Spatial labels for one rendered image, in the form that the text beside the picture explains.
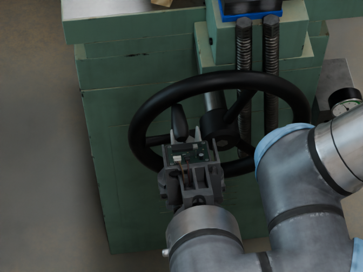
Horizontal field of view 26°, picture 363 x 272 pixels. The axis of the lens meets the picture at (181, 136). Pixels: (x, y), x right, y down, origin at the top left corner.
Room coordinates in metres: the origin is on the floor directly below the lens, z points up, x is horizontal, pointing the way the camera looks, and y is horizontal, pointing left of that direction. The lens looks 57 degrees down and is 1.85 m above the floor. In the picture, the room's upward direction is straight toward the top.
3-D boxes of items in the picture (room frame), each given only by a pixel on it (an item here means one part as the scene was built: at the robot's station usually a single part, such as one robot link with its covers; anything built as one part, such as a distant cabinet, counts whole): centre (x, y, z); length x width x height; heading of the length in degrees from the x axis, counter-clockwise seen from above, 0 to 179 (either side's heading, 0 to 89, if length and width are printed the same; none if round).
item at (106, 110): (1.13, 0.00, 0.36); 0.58 x 0.45 x 0.71; 7
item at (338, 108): (0.83, -0.30, 0.65); 0.06 x 0.04 x 0.08; 97
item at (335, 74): (0.90, -0.30, 0.58); 0.12 x 0.08 x 0.08; 7
